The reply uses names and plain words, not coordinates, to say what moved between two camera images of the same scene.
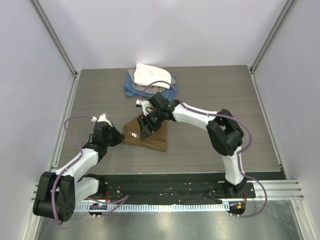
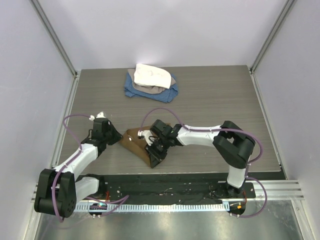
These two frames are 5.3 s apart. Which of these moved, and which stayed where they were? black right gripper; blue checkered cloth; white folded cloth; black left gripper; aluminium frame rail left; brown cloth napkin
Moved: brown cloth napkin; black right gripper
Stayed: white folded cloth; aluminium frame rail left; blue checkered cloth; black left gripper
